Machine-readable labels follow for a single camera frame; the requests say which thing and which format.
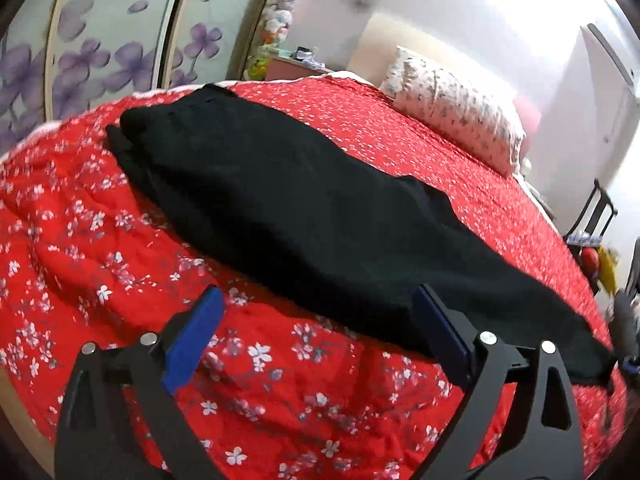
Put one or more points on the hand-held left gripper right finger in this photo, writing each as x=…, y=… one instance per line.
x=440, y=330

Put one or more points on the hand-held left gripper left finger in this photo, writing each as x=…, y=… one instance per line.
x=197, y=340

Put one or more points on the black pants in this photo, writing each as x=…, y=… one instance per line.
x=300, y=210

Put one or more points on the red floral bedspread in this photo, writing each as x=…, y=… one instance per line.
x=100, y=240

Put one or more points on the red object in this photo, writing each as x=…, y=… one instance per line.
x=592, y=265

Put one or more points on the yellow object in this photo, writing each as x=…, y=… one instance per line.
x=609, y=270

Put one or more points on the black chair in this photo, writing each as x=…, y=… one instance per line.
x=595, y=210

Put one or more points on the white floral pillow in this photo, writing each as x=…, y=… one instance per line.
x=450, y=105

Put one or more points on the pink pillow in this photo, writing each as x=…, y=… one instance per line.
x=530, y=115

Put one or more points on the white door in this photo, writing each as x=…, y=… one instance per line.
x=610, y=110

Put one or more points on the yellow green toy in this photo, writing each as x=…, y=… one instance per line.
x=259, y=62

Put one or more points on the wooden nightstand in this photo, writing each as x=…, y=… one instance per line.
x=285, y=67

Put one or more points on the cream headboard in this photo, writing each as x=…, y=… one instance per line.
x=380, y=35

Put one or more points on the floral wardrobe doors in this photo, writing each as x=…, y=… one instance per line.
x=100, y=35

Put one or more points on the pile of plush toys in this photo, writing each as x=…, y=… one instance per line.
x=280, y=10

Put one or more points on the white wall socket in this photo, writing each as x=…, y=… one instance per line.
x=356, y=0

